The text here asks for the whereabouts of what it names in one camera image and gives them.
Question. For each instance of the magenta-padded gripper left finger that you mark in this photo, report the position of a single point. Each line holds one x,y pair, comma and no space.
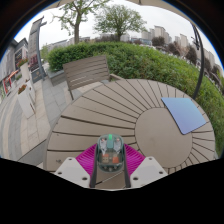
71,171

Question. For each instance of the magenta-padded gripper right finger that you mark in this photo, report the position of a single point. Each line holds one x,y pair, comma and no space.
150,171

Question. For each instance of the transparent teal computer mouse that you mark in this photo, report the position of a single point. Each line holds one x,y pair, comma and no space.
110,153

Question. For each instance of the blue mouse pad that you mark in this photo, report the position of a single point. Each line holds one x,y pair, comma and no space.
185,115

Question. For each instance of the white planter with orange flowers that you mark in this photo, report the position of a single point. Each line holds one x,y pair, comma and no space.
26,101

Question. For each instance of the brown slatted outdoor chair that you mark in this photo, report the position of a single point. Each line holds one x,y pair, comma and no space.
86,71

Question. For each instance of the green trimmed hedge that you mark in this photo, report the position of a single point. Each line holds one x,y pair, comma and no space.
150,63

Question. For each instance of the white planter with pink flowers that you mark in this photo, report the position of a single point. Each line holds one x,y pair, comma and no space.
25,70

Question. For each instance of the dark curved umbrella pole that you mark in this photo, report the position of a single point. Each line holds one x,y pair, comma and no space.
201,60

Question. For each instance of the grey storefront building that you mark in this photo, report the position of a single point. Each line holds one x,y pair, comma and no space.
9,65

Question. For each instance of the tall grey sign pillar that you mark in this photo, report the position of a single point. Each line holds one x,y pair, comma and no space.
34,43

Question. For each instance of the bare-trunked leafy tree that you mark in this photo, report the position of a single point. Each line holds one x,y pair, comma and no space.
76,31

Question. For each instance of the distant apartment buildings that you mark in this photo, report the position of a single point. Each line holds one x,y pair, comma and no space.
160,31

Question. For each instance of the round-crowned green tree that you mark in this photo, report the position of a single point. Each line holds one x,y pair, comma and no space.
119,20

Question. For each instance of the beige patio umbrella canopy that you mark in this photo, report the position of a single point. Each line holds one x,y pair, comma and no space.
156,4

